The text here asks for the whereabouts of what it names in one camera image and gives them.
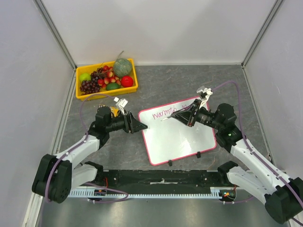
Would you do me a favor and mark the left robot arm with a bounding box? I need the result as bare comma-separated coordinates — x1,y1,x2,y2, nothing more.
32,106,148,203

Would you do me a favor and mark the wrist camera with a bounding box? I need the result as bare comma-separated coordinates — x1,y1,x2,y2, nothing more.
114,97,128,115
196,86,213,108

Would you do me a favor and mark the red apple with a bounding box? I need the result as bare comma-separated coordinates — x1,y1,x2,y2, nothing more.
121,76,134,87

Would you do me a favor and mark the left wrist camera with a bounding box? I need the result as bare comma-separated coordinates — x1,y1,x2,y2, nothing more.
114,97,128,115

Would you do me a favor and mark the pink framed whiteboard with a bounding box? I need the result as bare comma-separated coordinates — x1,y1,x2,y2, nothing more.
138,96,217,166

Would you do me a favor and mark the dark purple grape bunch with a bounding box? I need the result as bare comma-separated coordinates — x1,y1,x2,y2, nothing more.
80,80,100,95

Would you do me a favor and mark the light blue cable duct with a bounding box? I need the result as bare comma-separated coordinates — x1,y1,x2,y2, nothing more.
68,186,233,200

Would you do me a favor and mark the yellow plastic bin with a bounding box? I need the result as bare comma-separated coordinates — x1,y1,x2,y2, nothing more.
75,59,138,101

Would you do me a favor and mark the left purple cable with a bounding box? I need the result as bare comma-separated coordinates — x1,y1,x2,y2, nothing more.
45,93,130,204

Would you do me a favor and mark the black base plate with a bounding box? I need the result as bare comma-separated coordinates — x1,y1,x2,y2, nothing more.
92,170,234,188

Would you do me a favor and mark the green lime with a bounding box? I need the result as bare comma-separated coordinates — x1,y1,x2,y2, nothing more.
106,83,120,91

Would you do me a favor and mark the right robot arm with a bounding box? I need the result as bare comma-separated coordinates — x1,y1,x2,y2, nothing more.
171,99,303,224

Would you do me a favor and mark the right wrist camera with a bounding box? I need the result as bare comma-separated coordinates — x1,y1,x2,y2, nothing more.
196,86,213,108

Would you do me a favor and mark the yellow snack packet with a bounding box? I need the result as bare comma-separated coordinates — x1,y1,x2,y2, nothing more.
98,105,119,117

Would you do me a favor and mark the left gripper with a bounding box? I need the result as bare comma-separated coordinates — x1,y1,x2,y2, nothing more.
106,110,147,134

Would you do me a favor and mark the green apple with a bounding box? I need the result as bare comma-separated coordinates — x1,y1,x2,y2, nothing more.
79,73,91,83

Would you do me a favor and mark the green netted melon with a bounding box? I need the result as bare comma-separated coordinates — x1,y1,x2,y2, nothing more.
113,58,133,78

